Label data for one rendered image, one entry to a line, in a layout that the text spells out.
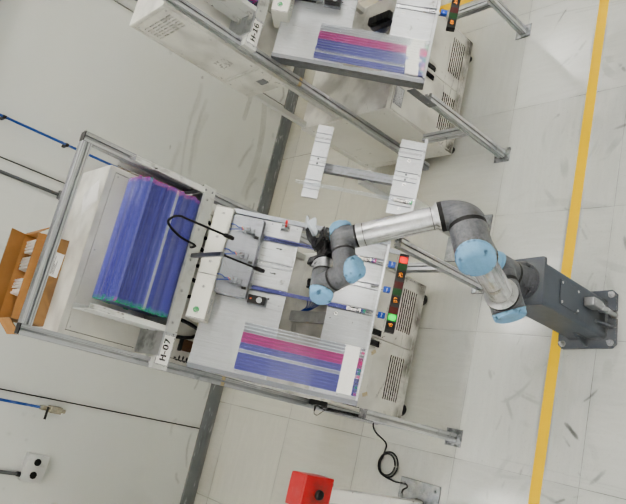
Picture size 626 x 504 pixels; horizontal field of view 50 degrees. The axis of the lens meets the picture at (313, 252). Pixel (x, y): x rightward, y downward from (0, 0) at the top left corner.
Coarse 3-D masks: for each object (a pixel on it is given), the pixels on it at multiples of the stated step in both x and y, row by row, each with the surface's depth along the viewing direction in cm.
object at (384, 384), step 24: (288, 288) 340; (408, 288) 338; (288, 312) 334; (384, 312) 326; (408, 312) 338; (312, 336) 315; (384, 336) 326; (408, 336) 337; (384, 360) 325; (408, 360) 337; (288, 384) 316; (384, 384) 324; (384, 408) 324
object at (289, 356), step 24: (264, 336) 276; (288, 336) 275; (240, 360) 274; (264, 360) 273; (288, 360) 273; (312, 360) 272; (336, 360) 272; (360, 360) 271; (312, 384) 270; (336, 384) 269
